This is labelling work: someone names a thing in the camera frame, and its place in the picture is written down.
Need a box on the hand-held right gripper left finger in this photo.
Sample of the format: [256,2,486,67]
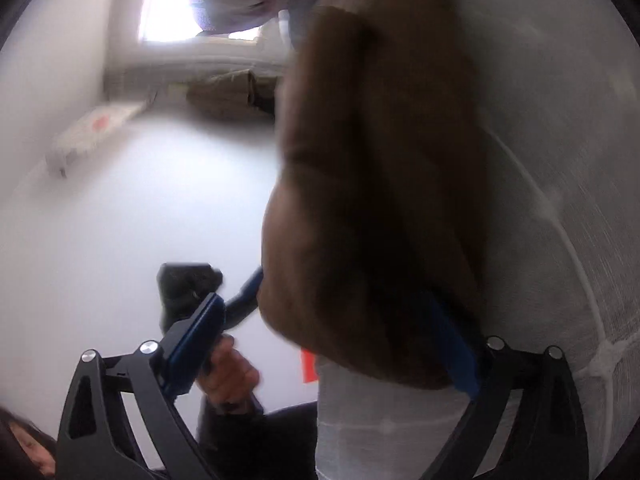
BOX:
[56,292,225,480]

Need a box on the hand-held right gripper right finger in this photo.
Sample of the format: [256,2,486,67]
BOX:
[420,302,589,480]

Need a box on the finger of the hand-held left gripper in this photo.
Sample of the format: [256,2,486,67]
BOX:
[222,267,265,333]

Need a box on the brown fur-collar jacket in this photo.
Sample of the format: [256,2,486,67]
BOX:
[261,0,490,392]

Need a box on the person's left forearm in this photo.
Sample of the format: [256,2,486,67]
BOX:
[196,396,322,480]

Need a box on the person's left hand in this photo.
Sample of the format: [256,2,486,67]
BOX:
[196,336,262,410]

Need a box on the red flat box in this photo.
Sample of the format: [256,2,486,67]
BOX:
[300,350,319,384]

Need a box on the hanging brown coat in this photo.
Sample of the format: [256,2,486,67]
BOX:
[186,71,277,122]

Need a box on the person's head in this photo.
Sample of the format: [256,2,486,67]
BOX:
[0,406,57,480]

